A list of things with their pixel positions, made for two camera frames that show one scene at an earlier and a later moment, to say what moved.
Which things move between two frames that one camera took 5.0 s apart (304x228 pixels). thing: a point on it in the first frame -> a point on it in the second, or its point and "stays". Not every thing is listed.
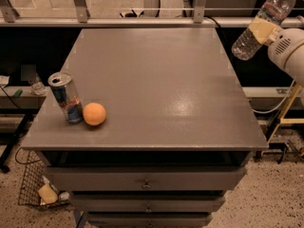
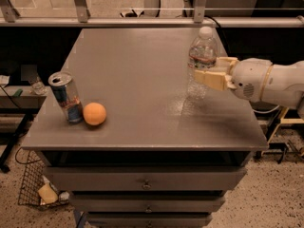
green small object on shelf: [17, 93] stays
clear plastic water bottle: [275, 9] -> [201, 55]
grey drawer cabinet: [176, 137] stays
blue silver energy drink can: [63, 85] stays
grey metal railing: [80, 15] stays
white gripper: [282, 45] -> [251, 77]
